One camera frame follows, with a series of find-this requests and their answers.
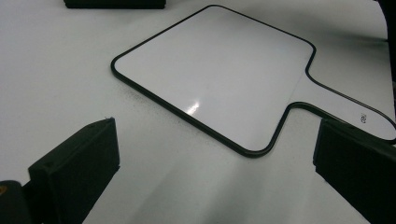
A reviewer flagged white handheld whiteboard black rim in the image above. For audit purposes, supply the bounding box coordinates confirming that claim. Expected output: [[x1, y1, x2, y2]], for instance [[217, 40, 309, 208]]
[[110, 4, 396, 159]]

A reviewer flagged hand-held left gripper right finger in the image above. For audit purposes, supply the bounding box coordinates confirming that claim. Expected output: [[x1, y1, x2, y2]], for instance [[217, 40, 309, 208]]
[[313, 118, 396, 224]]

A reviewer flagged black felt whiteboard eraser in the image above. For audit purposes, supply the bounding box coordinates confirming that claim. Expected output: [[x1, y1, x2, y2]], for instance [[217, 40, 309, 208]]
[[64, 0, 167, 9]]

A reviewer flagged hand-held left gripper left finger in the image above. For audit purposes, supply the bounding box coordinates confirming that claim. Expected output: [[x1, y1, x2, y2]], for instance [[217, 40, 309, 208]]
[[27, 117, 121, 224]]

